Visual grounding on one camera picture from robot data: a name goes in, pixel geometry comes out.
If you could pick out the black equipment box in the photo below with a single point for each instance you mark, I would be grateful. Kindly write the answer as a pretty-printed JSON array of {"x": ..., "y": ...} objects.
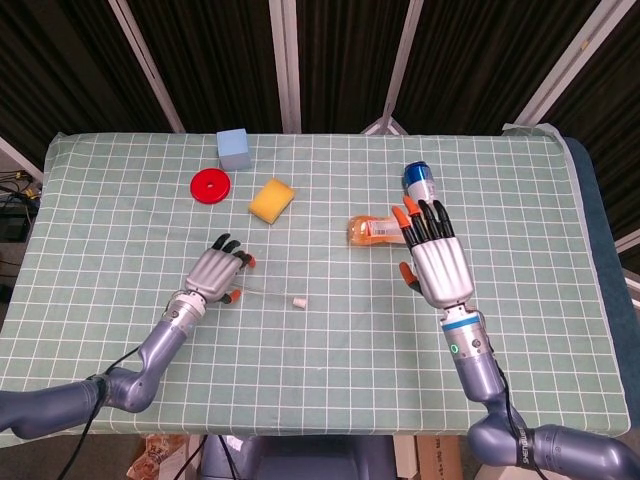
[{"x": 15, "y": 225}]

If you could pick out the orange drink plastic bottle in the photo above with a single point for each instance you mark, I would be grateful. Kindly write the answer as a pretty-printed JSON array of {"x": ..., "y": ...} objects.
[{"x": 362, "y": 232}]

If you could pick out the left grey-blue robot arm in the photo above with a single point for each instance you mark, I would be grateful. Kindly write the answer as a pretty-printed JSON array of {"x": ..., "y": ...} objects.
[{"x": 160, "y": 345}]

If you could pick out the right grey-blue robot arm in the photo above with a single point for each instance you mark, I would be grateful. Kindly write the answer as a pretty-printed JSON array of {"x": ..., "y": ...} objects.
[{"x": 480, "y": 370}]

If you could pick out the grey-blue robot torso base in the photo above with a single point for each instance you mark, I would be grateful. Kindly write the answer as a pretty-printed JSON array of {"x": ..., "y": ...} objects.
[{"x": 310, "y": 460}]

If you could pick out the white partition frame post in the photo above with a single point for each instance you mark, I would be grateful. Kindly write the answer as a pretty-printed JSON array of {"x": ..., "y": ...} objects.
[
  {"x": 405, "y": 50},
  {"x": 289, "y": 65},
  {"x": 20, "y": 157},
  {"x": 629, "y": 243},
  {"x": 146, "y": 65},
  {"x": 565, "y": 62}
]

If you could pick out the white box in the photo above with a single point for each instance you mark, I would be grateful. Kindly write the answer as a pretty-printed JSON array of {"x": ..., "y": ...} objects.
[{"x": 405, "y": 455}]

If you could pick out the green checked tablecloth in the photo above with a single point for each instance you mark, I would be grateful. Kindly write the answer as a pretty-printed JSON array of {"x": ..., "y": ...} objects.
[{"x": 320, "y": 350}]

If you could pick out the dark brown curtain panel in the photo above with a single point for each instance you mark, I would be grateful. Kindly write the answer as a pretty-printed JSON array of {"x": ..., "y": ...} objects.
[
  {"x": 615, "y": 100},
  {"x": 215, "y": 60},
  {"x": 50, "y": 65},
  {"x": 480, "y": 60},
  {"x": 345, "y": 60}
]

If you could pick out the clear glass test tube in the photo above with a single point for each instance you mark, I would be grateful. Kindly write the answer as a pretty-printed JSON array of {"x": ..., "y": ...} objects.
[{"x": 265, "y": 294}]

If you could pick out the red plastic disc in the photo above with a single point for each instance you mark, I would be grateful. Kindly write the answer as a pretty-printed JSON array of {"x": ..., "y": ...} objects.
[{"x": 202, "y": 192}]

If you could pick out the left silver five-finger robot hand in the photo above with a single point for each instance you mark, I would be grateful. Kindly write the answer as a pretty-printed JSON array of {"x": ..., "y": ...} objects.
[{"x": 212, "y": 272}]

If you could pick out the brown cardboard box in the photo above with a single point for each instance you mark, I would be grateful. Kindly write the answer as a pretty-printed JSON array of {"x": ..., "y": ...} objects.
[{"x": 440, "y": 460}]

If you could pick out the patterned snack bag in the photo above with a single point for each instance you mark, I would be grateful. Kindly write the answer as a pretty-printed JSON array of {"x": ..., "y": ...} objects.
[{"x": 160, "y": 455}]

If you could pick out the blue padded table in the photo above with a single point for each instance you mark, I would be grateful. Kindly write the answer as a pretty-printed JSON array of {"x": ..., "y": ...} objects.
[{"x": 600, "y": 225}]

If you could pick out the white rubber stopper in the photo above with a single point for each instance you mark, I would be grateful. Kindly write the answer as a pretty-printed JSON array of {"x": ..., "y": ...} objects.
[{"x": 300, "y": 302}]

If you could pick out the yellow sponge with dark base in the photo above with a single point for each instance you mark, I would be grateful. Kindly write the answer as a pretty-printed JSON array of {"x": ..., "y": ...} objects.
[{"x": 270, "y": 200}]

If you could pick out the light blue foam cube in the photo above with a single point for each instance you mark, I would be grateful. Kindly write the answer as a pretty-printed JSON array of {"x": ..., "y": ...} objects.
[{"x": 234, "y": 152}]

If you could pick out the blue and silver drink can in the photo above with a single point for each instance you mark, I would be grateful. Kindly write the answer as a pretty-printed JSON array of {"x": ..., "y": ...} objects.
[{"x": 417, "y": 175}]

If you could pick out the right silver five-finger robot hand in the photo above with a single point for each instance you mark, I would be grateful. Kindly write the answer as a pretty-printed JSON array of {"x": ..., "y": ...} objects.
[{"x": 442, "y": 270}]

